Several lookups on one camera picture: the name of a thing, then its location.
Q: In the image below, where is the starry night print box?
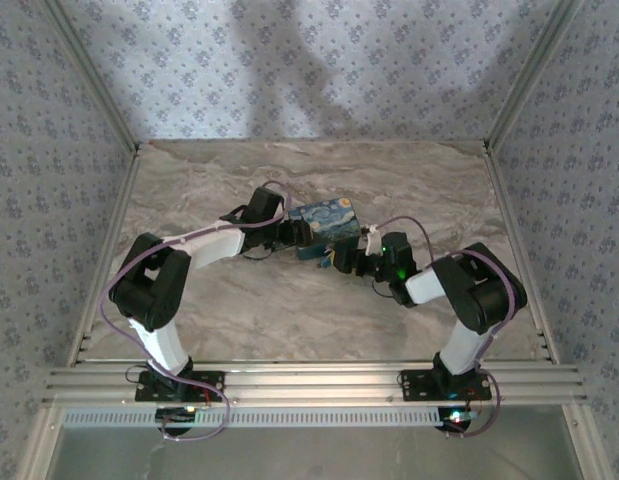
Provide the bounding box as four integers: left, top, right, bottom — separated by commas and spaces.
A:
287, 197, 363, 262

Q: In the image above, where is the black controller board with LED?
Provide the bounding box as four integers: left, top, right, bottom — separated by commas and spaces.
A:
438, 407, 483, 436
156, 405, 210, 436

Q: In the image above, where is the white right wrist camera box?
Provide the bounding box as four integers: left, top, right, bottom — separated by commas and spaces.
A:
364, 223, 386, 257

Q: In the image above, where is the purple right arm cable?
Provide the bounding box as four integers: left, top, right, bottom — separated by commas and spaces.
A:
368, 215, 520, 439

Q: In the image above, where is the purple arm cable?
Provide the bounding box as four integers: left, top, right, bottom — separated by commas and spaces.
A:
368, 215, 520, 439
99, 179, 295, 441

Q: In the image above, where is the aluminium cross rail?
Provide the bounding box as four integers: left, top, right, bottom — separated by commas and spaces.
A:
43, 364, 588, 405

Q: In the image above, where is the aluminium table side rail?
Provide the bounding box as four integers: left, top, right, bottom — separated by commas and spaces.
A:
483, 142, 560, 364
66, 144, 143, 369

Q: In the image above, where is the grey slotted cable duct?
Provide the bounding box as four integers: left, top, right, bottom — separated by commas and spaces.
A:
62, 407, 443, 430

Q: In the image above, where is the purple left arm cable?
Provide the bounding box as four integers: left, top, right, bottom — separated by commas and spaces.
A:
99, 179, 295, 441

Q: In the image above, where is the aluminium frame post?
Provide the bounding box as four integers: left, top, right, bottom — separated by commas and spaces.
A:
483, 0, 585, 156
38, 0, 143, 156

